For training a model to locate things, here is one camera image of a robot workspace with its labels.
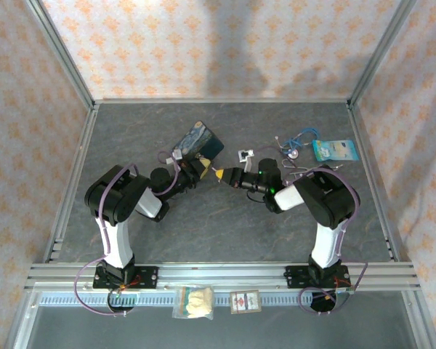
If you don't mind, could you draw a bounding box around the starry night tin box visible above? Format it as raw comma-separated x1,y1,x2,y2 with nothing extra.
171,120,225,163

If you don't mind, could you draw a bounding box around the blue stethoscope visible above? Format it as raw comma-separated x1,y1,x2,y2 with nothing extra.
274,127,344,172

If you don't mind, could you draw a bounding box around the blue snack packet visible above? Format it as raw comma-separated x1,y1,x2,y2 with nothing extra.
312,139,361,163

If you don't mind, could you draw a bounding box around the playing card box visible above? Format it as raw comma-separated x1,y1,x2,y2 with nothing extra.
229,289,262,315

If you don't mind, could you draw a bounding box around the clear bag of crackers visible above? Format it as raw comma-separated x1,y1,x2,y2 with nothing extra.
171,285,216,321

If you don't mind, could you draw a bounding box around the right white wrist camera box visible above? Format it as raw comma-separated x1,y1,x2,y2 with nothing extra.
237,148,256,172

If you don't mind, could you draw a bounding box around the aluminium rear frame rail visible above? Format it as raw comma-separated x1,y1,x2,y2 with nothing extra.
93,97,352,106

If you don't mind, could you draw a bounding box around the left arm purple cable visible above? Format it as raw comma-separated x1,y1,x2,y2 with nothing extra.
74,149,183,317

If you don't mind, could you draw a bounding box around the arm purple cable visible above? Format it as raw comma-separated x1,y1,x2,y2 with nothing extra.
249,143,369,316
74,149,183,317

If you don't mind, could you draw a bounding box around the aluminium mounting rail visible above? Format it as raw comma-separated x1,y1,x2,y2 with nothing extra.
24,260,421,292

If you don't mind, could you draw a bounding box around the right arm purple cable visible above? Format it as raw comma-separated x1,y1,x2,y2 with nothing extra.
249,143,369,316

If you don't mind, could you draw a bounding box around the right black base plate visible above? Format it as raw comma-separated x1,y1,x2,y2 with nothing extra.
284,265,351,290

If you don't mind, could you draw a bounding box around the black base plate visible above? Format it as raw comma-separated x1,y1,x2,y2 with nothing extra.
92,265,159,291
284,265,351,290

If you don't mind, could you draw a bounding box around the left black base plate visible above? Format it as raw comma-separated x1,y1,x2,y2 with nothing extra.
92,265,159,291

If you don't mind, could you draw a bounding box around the aluminium side frame rail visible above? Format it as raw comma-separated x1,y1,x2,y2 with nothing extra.
42,104,100,263
346,103,400,263

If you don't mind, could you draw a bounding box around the grey slotted cable duct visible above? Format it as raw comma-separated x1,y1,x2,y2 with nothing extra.
37,292,408,308

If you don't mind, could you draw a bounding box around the aluminium frame post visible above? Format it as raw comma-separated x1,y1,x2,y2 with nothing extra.
24,0,96,107
347,0,418,106

